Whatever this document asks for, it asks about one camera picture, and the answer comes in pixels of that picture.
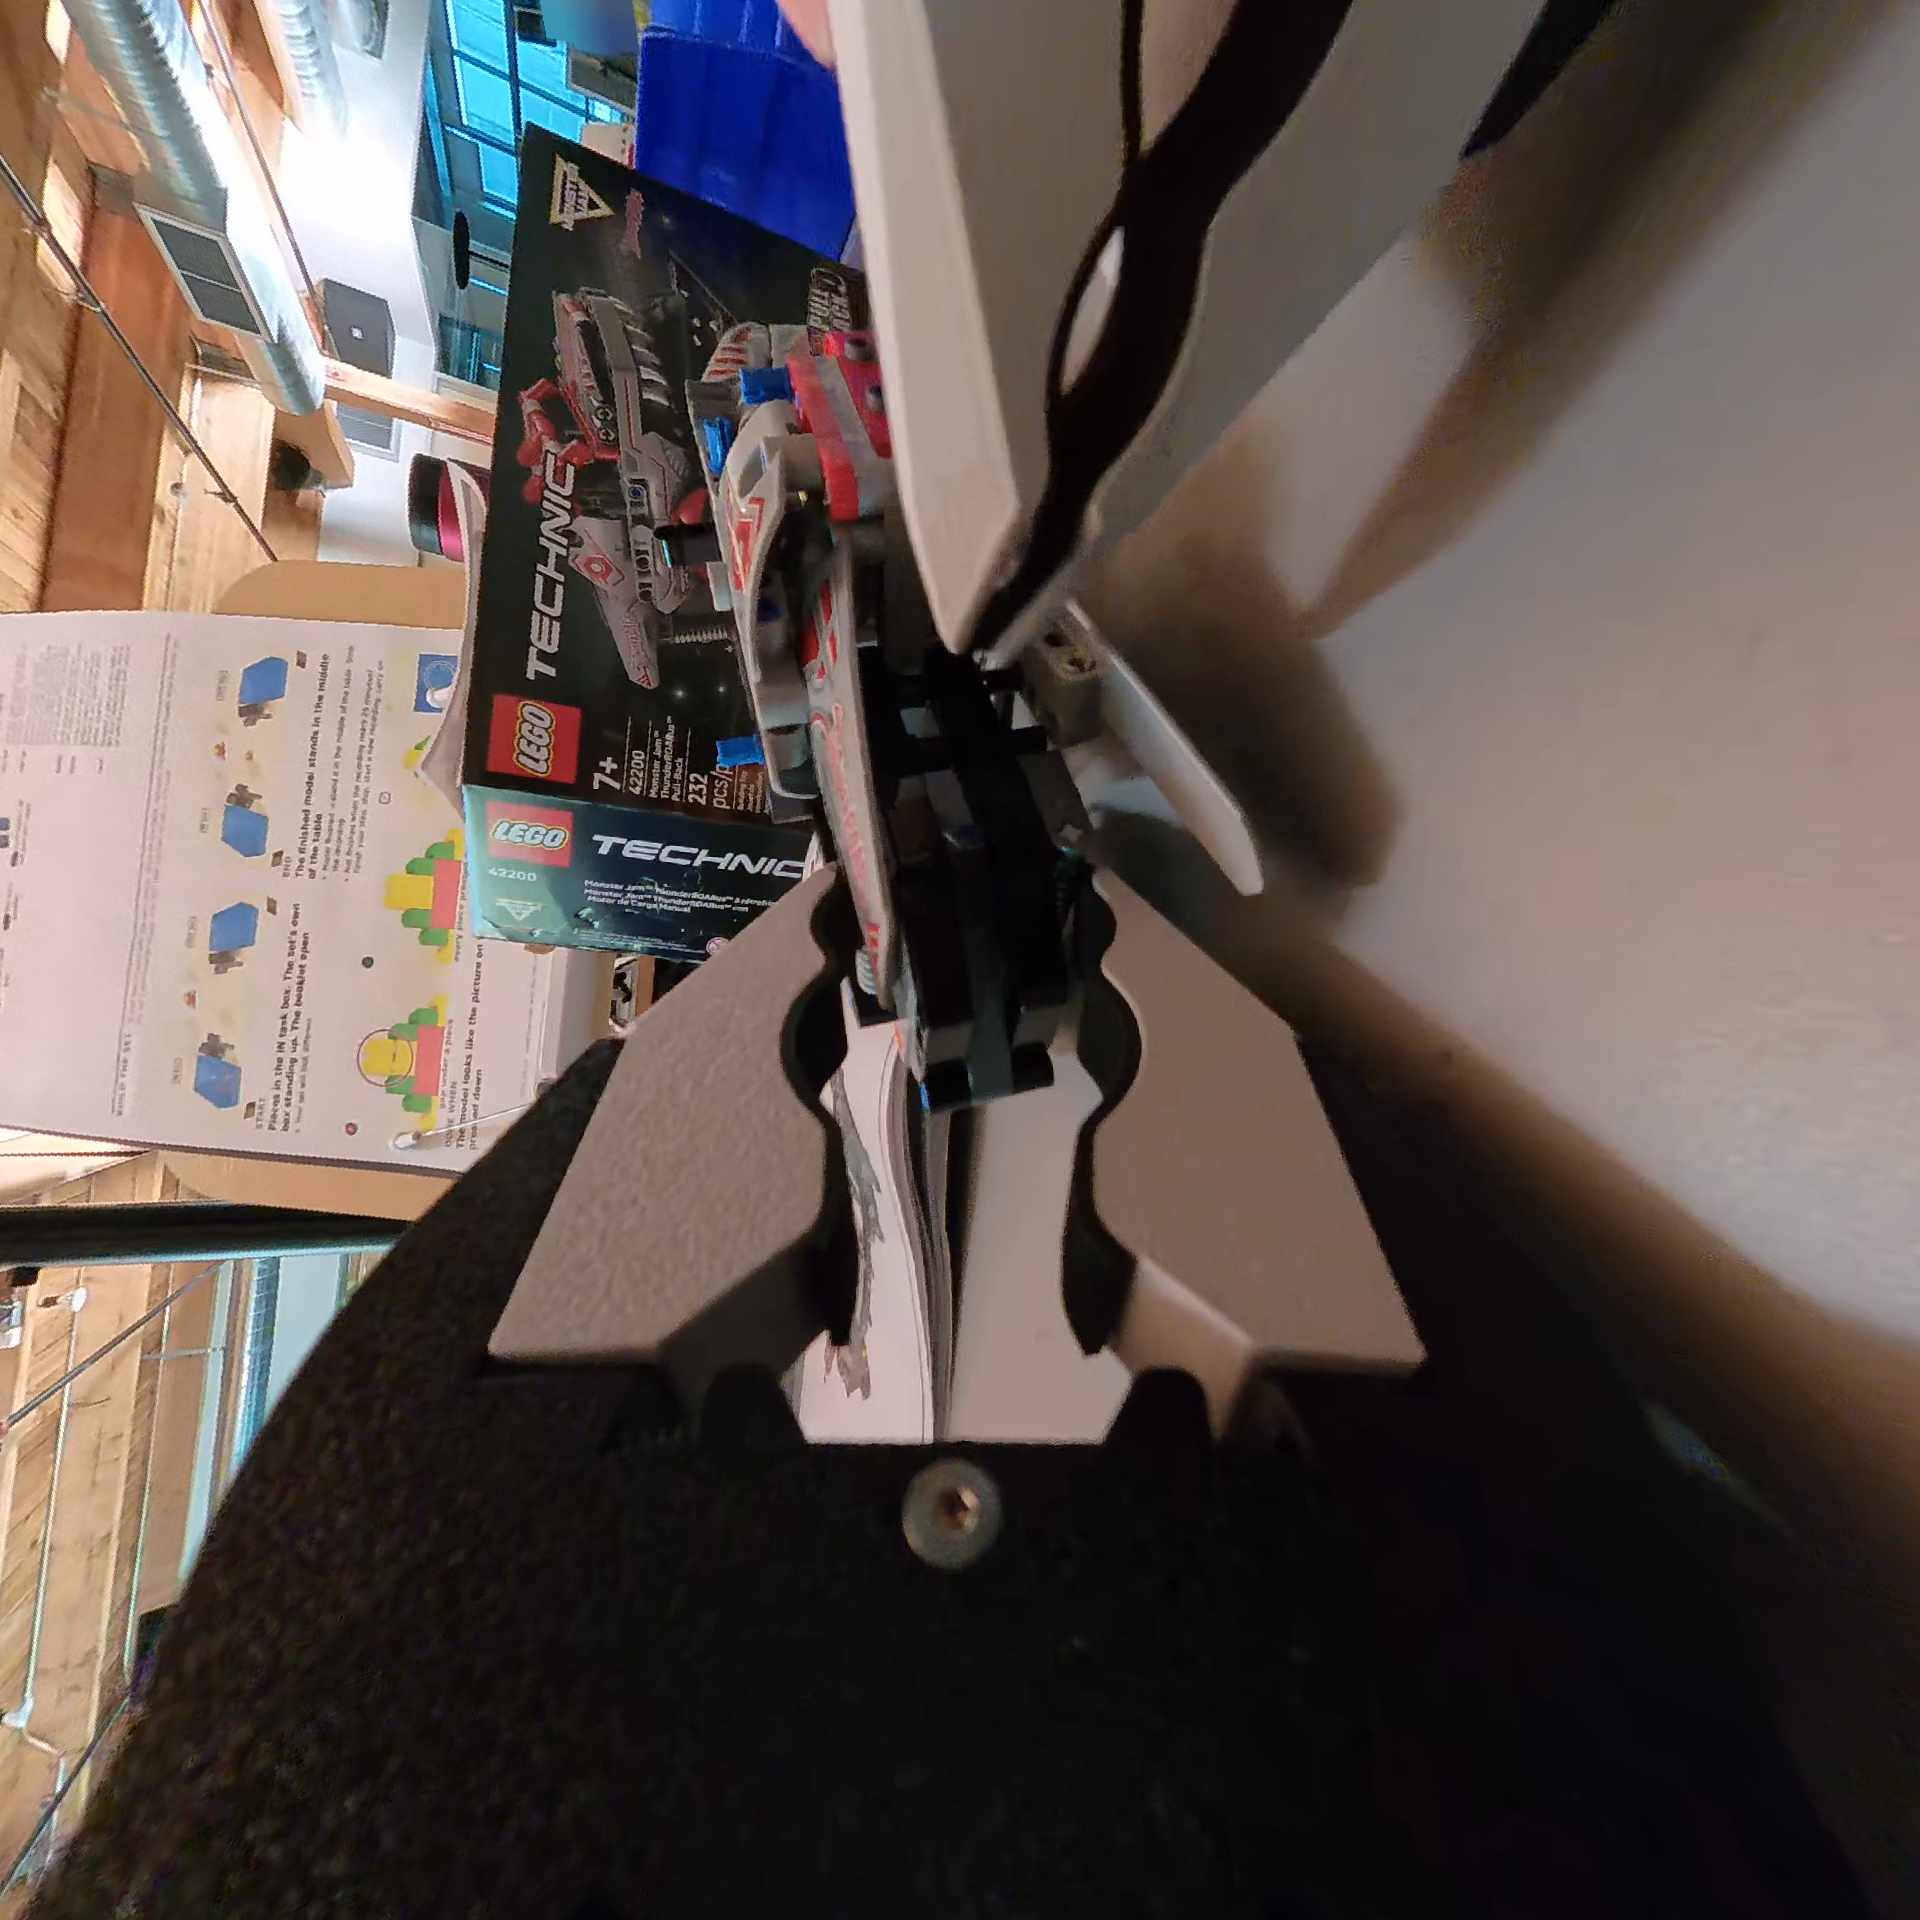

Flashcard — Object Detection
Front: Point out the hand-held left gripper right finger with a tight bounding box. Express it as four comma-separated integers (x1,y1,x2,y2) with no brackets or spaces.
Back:
1072,871,1425,1445

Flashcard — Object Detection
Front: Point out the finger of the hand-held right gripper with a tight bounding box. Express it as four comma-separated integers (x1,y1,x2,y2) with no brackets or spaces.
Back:
830,0,1150,655
972,0,1553,655

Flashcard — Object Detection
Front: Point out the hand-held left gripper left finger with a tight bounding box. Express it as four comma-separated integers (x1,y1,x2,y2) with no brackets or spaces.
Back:
488,862,887,1445

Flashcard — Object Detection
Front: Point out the grey red toy brick vehicle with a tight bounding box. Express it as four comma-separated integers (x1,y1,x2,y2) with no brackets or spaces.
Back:
678,319,1270,1120

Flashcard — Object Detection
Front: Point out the white desk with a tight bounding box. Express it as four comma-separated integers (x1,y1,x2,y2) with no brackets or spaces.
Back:
1050,0,1920,1355

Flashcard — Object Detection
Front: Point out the blue storage bin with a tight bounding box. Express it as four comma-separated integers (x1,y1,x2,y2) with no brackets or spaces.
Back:
638,0,861,257

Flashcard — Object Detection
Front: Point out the black toy brick set box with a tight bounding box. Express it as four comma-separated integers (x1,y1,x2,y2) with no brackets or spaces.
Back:
453,117,875,962

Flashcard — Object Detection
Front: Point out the printed instruction sheet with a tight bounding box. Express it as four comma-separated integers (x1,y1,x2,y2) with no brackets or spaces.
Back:
0,608,553,1175

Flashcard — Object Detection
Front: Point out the wooden display board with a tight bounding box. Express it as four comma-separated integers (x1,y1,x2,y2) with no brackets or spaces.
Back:
0,560,610,1222

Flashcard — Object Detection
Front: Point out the silver air duct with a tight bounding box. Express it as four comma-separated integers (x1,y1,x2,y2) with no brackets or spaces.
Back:
60,0,332,422

